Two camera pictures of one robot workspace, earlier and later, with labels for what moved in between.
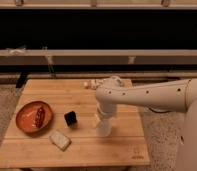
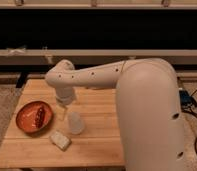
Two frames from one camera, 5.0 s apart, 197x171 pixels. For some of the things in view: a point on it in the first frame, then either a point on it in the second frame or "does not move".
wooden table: x=126 y=147 does not move
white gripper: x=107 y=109 → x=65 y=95
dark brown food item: x=40 y=117 does not move
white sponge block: x=60 y=140 does not move
